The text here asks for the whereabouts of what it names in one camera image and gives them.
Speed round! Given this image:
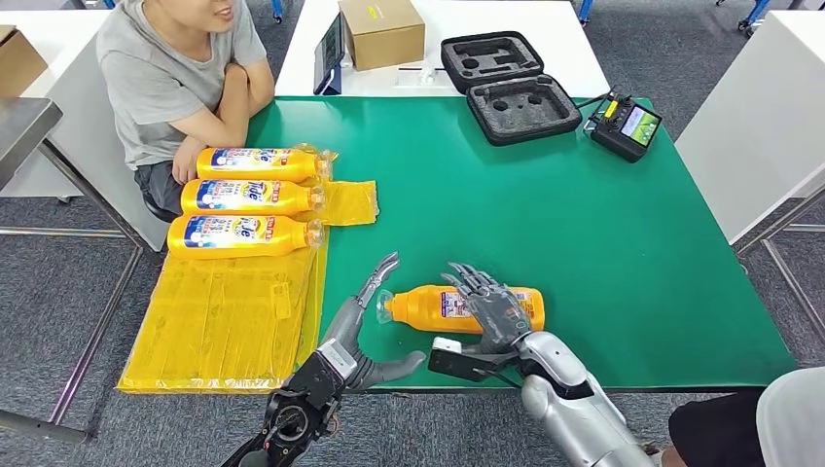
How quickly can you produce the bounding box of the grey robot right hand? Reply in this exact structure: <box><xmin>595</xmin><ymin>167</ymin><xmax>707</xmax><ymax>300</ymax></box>
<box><xmin>440</xmin><ymin>262</ymin><xmax>533</xmax><ymax>357</ymax></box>

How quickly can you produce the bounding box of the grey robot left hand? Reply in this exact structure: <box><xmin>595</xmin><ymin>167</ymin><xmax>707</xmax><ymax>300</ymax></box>
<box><xmin>318</xmin><ymin>251</ymin><xmax>427</xmax><ymax>393</ymax></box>

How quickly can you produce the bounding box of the orange detergent bottle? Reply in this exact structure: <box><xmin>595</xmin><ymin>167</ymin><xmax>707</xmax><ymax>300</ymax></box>
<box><xmin>376</xmin><ymin>284</ymin><xmax>546</xmax><ymax>335</ymax></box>
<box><xmin>167</xmin><ymin>214</ymin><xmax>326</xmax><ymax>261</ymax></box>
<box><xmin>180</xmin><ymin>179</ymin><xmax>327</xmax><ymax>217</ymax></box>
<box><xmin>196</xmin><ymin>146</ymin><xmax>338</xmax><ymax>184</ymax></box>

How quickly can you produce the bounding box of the yellow plastic wrapped sheet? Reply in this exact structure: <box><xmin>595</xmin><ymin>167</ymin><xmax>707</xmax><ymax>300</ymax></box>
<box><xmin>116</xmin><ymin>142</ymin><xmax>380</xmax><ymax>396</ymax></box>

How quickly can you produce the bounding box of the black foam-lined open case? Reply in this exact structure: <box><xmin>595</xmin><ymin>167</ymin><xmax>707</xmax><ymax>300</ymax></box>
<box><xmin>441</xmin><ymin>30</ymin><xmax>584</xmax><ymax>148</ymax></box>

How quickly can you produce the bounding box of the black stool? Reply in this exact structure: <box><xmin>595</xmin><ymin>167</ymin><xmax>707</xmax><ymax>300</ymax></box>
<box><xmin>142</xmin><ymin>193</ymin><xmax>183</xmax><ymax>226</ymax></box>

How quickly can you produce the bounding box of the black remote controller with screen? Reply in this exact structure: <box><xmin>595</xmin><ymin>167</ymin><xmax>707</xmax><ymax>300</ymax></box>
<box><xmin>590</xmin><ymin>91</ymin><xmax>664</xmax><ymax>163</ymax></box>

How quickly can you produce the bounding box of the dark tablet on stand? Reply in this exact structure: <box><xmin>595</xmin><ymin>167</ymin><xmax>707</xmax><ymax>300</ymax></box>
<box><xmin>312</xmin><ymin>12</ymin><xmax>346</xmax><ymax>96</ymax></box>

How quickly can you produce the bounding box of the brown cardboard box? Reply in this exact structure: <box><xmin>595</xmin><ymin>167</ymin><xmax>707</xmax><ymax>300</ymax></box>
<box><xmin>0</xmin><ymin>24</ymin><xmax>49</xmax><ymax>99</ymax></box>
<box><xmin>338</xmin><ymin>0</ymin><xmax>427</xmax><ymax>72</ymax></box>

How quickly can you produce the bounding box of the seated person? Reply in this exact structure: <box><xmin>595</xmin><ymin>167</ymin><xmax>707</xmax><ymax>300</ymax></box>
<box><xmin>96</xmin><ymin>0</ymin><xmax>276</xmax><ymax>216</ymax></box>

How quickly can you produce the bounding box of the white table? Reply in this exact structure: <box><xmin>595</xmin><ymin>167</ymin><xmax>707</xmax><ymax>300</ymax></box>
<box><xmin>674</xmin><ymin>11</ymin><xmax>825</xmax><ymax>342</ymax></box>
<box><xmin>274</xmin><ymin>0</ymin><xmax>611</xmax><ymax>99</ymax></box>
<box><xmin>0</xmin><ymin>9</ymin><xmax>172</xmax><ymax>253</ymax></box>

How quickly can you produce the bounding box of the grey metal table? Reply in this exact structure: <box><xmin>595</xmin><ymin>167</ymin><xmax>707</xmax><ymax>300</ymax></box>
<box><xmin>0</xmin><ymin>96</ymin><xmax>153</xmax><ymax>446</ymax></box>

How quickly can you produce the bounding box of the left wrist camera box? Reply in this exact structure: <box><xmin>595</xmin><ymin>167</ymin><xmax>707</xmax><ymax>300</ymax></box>
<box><xmin>285</xmin><ymin>338</ymin><xmax>359</xmax><ymax>413</ymax></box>

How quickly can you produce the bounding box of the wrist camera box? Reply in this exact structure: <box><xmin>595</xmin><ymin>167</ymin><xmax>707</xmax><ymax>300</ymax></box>
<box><xmin>285</xmin><ymin>338</ymin><xmax>359</xmax><ymax>413</ymax></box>
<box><xmin>428</xmin><ymin>336</ymin><xmax>520</xmax><ymax>384</ymax></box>

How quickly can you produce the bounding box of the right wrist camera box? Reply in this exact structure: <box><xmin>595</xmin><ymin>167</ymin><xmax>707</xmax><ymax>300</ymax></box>
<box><xmin>428</xmin><ymin>336</ymin><xmax>520</xmax><ymax>384</ymax></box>

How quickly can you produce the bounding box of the blue wheeled frame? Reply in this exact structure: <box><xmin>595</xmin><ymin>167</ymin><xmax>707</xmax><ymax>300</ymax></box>
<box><xmin>715</xmin><ymin>0</ymin><xmax>774</xmax><ymax>35</ymax></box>

